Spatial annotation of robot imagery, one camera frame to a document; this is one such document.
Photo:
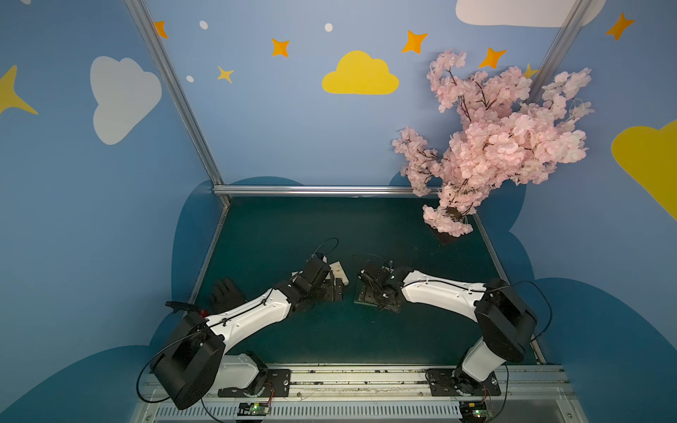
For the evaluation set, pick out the black glove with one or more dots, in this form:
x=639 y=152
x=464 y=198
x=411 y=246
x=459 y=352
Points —
x=224 y=297

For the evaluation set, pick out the black red handled tool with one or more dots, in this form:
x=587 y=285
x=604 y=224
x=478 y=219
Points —
x=179 y=306

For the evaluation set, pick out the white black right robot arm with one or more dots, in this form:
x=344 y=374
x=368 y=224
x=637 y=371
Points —
x=506 y=322

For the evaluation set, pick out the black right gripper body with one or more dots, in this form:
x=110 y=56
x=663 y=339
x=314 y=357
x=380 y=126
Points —
x=371 y=285

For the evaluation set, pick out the green circuit board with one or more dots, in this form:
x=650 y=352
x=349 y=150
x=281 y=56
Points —
x=473 y=412
x=253 y=410

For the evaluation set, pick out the aluminium frame post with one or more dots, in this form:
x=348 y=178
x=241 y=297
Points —
x=559 y=48
x=144 y=23

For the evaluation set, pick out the left aluminium frame post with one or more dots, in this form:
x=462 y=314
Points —
x=144 y=23

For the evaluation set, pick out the brown tree base plate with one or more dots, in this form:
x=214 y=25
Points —
x=447 y=237

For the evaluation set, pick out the right aluminium frame post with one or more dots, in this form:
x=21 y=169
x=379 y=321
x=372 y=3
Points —
x=559 y=48

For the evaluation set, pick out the green jewelry box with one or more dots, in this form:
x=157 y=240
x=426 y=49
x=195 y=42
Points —
x=382 y=300

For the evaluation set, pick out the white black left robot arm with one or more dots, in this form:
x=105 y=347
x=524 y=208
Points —
x=195 y=359

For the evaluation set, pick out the pink cherry blossom tree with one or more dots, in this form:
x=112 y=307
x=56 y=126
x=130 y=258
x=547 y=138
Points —
x=504 y=137

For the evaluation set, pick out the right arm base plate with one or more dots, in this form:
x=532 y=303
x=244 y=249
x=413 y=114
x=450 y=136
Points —
x=448 y=382

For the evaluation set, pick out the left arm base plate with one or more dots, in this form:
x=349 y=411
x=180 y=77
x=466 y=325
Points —
x=272 y=382

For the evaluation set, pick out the left green circuit board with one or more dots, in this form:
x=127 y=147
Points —
x=253 y=410

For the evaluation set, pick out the white flower gift box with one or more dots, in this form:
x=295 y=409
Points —
x=338 y=272

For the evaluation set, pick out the right green circuit board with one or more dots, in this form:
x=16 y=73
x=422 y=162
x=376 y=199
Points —
x=473 y=412

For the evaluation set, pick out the front aluminium rail track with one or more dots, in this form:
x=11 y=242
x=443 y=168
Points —
x=379 y=393

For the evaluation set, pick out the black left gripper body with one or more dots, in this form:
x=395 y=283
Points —
x=328 y=288

